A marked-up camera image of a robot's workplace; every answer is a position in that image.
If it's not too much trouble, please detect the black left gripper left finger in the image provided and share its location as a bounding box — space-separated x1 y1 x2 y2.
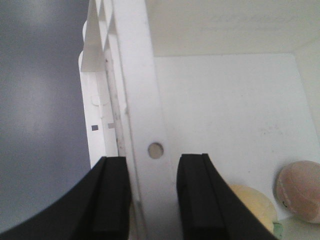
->
0 156 132 240

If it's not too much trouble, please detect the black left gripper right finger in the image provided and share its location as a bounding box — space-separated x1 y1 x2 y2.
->
176 153 276 240

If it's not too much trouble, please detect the yellow plush ball toy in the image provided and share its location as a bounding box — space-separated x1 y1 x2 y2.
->
230 184 284 240

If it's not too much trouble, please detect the pinkish grey plush ball toy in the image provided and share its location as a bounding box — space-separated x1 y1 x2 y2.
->
274 160 320 224

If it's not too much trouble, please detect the white plastic tote box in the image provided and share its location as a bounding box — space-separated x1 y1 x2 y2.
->
78 0 320 240

